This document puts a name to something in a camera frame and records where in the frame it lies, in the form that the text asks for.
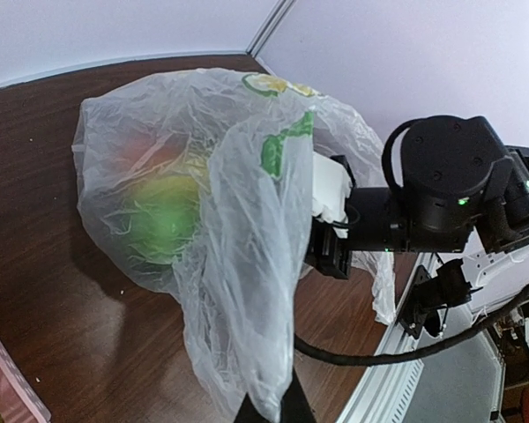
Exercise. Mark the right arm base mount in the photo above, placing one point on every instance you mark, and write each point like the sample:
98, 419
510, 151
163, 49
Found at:
429, 299

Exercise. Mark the pink perforated plastic basket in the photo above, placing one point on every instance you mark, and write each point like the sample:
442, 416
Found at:
18, 401

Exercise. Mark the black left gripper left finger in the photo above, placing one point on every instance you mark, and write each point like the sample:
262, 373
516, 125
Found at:
247, 412

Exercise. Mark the clear plastic bag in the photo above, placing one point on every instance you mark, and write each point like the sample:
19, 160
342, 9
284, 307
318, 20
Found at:
251, 142

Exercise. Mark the aluminium corner post right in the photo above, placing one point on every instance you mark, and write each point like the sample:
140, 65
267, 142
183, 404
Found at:
267, 29

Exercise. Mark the dark red fruit in bag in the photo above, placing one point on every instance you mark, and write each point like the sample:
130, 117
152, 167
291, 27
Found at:
145, 152

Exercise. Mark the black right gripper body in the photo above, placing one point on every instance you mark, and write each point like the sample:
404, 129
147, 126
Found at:
445, 177

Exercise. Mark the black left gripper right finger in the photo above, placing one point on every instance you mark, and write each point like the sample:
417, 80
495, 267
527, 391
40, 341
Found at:
295, 406

